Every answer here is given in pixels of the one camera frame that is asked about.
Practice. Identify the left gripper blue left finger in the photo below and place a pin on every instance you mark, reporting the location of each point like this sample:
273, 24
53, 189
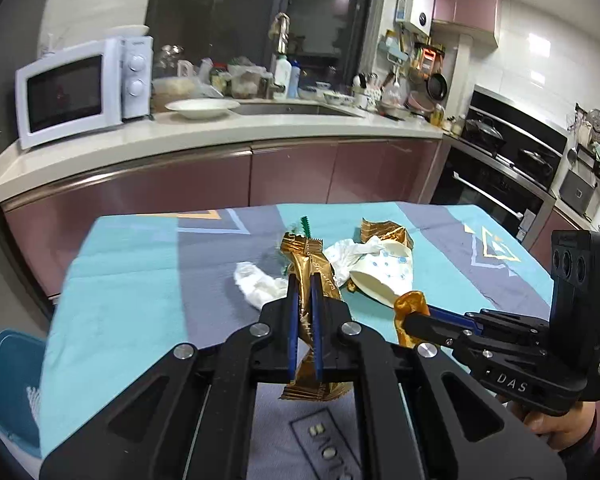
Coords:
292, 303

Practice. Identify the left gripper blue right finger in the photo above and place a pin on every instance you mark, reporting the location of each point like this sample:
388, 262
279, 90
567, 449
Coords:
316, 304

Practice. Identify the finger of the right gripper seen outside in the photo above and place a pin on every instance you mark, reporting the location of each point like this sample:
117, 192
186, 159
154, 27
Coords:
442, 327

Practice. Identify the orange peel piece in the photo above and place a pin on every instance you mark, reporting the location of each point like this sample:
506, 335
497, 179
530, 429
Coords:
410, 304

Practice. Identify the white tissue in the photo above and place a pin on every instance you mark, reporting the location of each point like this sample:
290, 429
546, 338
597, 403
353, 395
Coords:
344, 254
257, 287

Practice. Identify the maroon kitchen base cabinets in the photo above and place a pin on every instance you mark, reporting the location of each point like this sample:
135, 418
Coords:
50, 222

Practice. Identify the gold kitchen faucet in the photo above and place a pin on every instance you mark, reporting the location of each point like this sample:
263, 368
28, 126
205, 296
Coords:
279, 32

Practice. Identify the blue trash bin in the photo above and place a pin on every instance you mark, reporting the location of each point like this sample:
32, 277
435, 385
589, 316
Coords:
21, 359

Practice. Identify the person's right hand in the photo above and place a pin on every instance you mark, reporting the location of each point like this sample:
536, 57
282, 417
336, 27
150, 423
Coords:
560, 432

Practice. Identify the white paper cup near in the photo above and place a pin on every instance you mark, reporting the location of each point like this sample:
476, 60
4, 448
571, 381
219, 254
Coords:
384, 270

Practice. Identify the green snack wrapper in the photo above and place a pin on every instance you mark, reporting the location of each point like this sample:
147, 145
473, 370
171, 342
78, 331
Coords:
300, 229

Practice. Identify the small gold wrapper far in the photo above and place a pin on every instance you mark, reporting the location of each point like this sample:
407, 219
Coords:
385, 230

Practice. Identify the teal and grey tablecloth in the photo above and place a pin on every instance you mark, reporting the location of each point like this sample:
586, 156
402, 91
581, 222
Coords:
141, 285

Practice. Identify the black built-in oven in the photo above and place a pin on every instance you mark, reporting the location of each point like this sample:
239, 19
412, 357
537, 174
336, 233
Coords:
505, 162

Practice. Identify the white plate on counter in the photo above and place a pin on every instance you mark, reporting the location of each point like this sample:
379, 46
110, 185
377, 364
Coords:
202, 109

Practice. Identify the white dish soap bottle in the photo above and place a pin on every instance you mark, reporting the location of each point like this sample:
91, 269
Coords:
282, 74

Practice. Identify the black frying pan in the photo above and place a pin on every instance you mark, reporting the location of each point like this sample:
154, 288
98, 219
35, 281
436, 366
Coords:
437, 87

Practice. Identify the white microwave oven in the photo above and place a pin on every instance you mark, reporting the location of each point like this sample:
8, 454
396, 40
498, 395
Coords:
89, 87

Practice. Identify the white water heater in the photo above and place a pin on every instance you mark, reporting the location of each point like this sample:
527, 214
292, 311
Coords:
415, 15

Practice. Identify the pink upper wall cabinet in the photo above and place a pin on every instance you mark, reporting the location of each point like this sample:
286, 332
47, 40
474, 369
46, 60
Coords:
478, 19

